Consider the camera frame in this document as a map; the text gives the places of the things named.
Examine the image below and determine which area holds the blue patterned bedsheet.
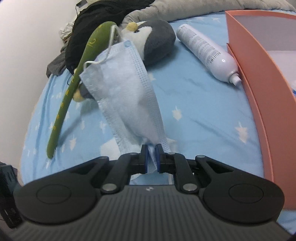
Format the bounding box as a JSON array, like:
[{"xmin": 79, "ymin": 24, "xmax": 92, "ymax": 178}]
[{"xmin": 19, "ymin": 11, "xmax": 296, "ymax": 229}]

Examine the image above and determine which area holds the dark grey blanket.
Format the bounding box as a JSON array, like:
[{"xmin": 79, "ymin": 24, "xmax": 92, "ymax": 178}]
[{"xmin": 46, "ymin": 50, "xmax": 66, "ymax": 78}]

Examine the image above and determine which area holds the light blue face mask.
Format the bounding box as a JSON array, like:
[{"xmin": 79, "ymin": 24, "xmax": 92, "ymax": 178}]
[{"xmin": 78, "ymin": 24, "xmax": 172, "ymax": 180}]

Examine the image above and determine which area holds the grey duvet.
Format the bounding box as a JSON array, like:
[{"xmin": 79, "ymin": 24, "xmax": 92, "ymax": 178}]
[{"xmin": 121, "ymin": 0, "xmax": 295, "ymax": 28}]

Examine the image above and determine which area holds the orange cardboard box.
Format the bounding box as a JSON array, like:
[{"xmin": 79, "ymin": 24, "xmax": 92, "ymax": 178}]
[{"xmin": 225, "ymin": 10, "xmax": 295, "ymax": 210}]

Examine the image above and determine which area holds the long green plush stick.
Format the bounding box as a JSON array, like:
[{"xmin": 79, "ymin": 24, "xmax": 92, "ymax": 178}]
[{"xmin": 47, "ymin": 21, "xmax": 117, "ymax": 159}]

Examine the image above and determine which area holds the grey penguin plush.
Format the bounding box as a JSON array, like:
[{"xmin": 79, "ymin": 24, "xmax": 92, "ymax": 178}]
[{"xmin": 66, "ymin": 20, "xmax": 176, "ymax": 102}]

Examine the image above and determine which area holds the white spray can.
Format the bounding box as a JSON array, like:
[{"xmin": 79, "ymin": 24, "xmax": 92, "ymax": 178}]
[{"xmin": 177, "ymin": 24, "xmax": 241, "ymax": 86}]

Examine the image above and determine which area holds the black clothing pile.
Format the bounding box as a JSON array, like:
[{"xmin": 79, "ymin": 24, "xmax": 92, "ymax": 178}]
[{"xmin": 64, "ymin": 0, "xmax": 156, "ymax": 76}]

